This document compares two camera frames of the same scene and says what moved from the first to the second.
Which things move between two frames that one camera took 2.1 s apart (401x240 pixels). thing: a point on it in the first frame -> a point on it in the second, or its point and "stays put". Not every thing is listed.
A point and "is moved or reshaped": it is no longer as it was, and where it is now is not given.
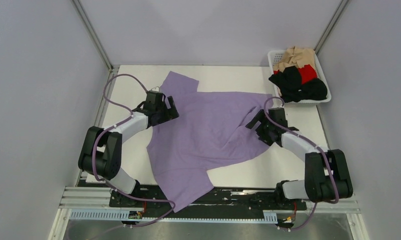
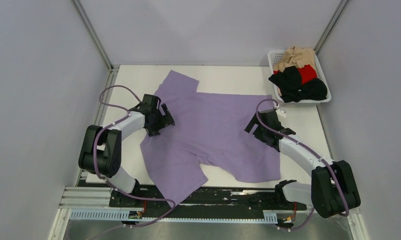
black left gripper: [170, 113] -> [165, 120]
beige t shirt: [297, 57] stays put
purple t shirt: [210, 131] is moved or reshaped
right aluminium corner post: [331, 26] stays put
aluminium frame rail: [77, 197] stays put
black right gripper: [262, 119] stays put
